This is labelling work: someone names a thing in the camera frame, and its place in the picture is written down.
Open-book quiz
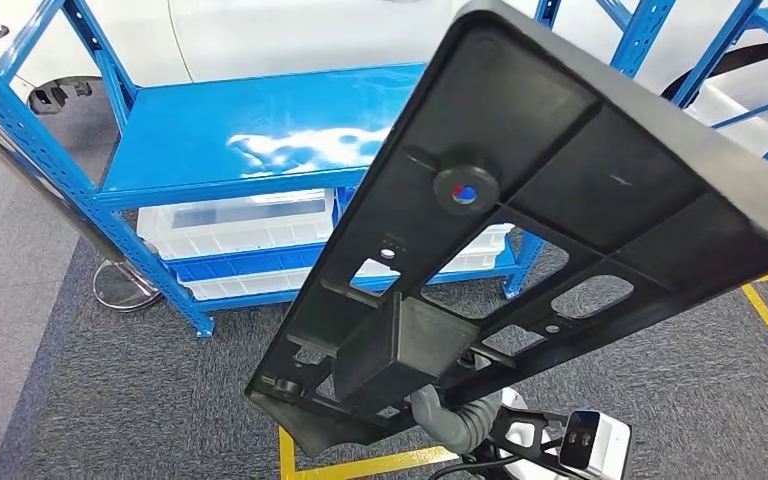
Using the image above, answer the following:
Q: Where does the white plastic bin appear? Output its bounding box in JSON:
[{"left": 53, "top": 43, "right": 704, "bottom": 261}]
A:
[
  {"left": 181, "top": 266, "right": 316, "bottom": 303},
  {"left": 685, "top": 56, "right": 768, "bottom": 160},
  {"left": 436, "top": 223, "right": 516, "bottom": 274},
  {"left": 137, "top": 190, "right": 340, "bottom": 261}
]

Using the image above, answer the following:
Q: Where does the chrome stanchion post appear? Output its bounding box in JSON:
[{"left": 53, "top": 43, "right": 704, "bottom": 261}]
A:
[{"left": 0, "top": 99, "right": 163, "bottom": 314}]

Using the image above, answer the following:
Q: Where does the black camera bracket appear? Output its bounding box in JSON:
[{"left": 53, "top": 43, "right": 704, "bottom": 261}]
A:
[{"left": 470, "top": 405, "right": 584, "bottom": 480}]

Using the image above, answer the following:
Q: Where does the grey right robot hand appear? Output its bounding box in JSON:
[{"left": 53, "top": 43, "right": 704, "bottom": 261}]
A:
[{"left": 409, "top": 385, "right": 459, "bottom": 446}]

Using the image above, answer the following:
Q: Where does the blue metal shelf rack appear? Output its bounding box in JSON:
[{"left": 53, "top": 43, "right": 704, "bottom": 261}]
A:
[
  {"left": 0, "top": 0, "right": 548, "bottom": 340},
  {"left": 534, "top": 0, "right": 768, "bottom": 183}
]

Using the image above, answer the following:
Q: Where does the black camera cable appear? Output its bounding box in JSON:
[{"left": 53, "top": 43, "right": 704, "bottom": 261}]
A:
[{"left": 426, "top": 455, "right": 518, "bottom": 480}]

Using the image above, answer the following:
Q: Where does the white car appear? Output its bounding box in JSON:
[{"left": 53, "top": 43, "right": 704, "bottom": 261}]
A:
[{"left": 0, "top": 0, "right": 768, "bottom": 117}]

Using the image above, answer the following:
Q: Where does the black plastic plate frame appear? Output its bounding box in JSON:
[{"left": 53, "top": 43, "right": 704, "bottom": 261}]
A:
[{"left": 244, "top": 0, "right": 768, "bottom": 460}]

